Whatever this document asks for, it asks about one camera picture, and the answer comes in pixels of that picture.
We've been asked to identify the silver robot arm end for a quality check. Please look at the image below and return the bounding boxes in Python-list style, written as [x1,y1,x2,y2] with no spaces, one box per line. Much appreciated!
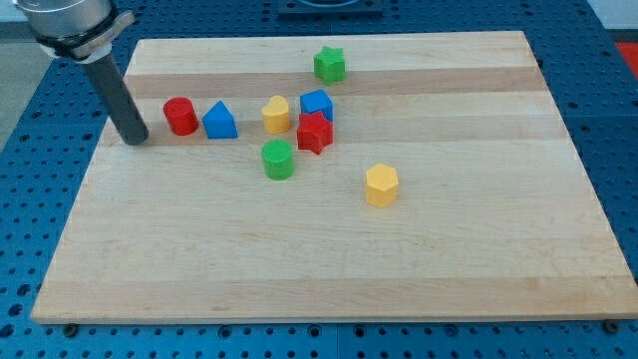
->
[13,0,136,64]

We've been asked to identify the yellow heart block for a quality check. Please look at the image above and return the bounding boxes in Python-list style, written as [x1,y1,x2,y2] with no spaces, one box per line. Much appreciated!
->
[261,96,291,135]

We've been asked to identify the green cylinder block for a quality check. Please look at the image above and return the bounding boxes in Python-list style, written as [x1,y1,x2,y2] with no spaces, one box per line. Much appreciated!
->
[261,139,295,180]

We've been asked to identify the red star block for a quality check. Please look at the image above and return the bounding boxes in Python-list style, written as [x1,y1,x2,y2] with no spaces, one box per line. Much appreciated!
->
[296,111,334,155]

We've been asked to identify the yellow hexagon block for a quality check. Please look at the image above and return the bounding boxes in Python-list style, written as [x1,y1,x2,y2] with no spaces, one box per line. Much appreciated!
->
[365,164,399,207]

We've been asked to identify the blue cube block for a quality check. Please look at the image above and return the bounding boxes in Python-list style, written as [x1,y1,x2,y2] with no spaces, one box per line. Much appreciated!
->
[300,89,334,122]

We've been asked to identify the wooden board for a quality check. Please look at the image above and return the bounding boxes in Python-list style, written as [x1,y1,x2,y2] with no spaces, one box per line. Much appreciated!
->
[31,31,637,325]

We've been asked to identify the blue triangle block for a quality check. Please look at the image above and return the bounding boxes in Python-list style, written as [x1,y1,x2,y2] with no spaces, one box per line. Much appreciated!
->
[202,101,238,140]

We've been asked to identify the green star block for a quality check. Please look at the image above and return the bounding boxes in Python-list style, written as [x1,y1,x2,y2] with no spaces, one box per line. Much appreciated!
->
[313,46,346,85]

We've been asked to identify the red cylinder block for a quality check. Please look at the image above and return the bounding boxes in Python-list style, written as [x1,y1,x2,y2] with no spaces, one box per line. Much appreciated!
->
[162,97,198,136]

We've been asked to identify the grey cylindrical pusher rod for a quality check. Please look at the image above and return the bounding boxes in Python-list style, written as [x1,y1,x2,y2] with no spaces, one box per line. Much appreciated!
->
[82,54,149,146]

